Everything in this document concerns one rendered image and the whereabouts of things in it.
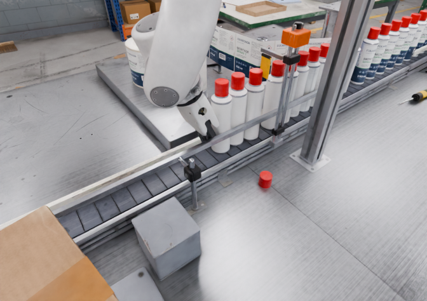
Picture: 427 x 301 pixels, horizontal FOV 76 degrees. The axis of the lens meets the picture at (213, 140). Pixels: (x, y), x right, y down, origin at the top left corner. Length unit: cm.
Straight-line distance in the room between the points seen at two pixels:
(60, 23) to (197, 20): 469
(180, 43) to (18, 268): 32
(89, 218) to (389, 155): 83
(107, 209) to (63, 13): 453
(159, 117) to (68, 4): 423
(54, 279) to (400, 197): 76
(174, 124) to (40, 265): 61
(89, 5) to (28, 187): 437
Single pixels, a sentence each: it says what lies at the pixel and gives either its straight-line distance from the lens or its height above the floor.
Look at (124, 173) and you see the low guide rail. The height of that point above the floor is 91.
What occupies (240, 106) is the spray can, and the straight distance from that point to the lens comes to 69.
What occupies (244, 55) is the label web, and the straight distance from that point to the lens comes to 102.
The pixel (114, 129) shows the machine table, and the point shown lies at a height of 83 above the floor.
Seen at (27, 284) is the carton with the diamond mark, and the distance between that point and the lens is 32.
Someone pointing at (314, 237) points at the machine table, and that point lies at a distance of 68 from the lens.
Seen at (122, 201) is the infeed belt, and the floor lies 88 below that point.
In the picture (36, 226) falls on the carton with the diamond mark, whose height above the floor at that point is 112.
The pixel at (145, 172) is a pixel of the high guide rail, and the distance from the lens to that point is 59.
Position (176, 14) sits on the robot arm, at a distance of 41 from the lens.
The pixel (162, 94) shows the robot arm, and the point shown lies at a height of 116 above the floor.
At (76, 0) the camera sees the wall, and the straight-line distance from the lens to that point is 503.
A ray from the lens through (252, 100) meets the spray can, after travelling 71.
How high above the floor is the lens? 137
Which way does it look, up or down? 39 degrees down
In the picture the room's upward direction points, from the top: straight up
